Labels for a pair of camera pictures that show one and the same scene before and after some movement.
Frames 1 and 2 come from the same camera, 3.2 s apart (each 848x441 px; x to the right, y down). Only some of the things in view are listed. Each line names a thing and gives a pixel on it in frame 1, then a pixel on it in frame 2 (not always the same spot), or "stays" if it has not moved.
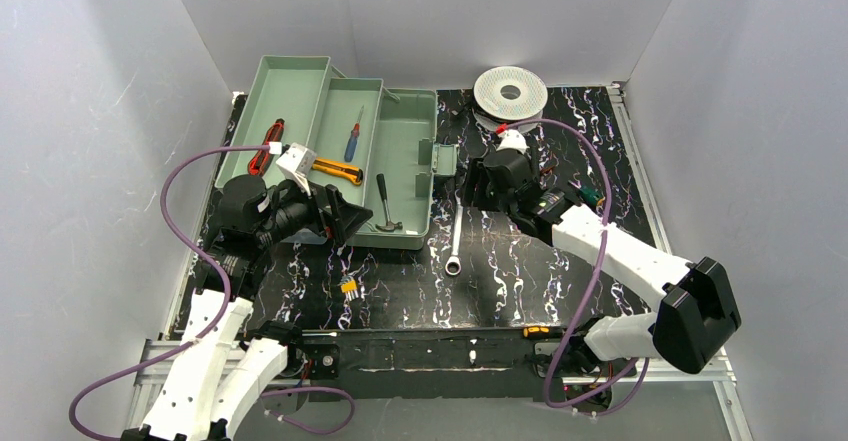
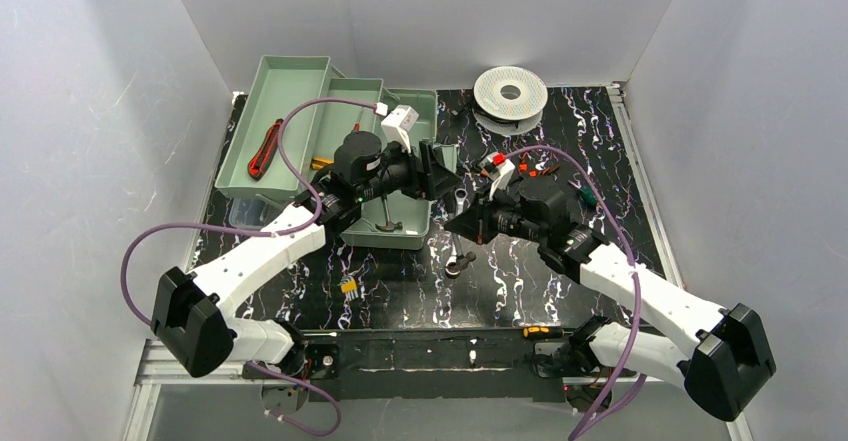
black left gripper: [330, 214] → [423, 171]
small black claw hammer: [390, 225] stays
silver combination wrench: [454, 264] stays
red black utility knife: [262, 160] stays
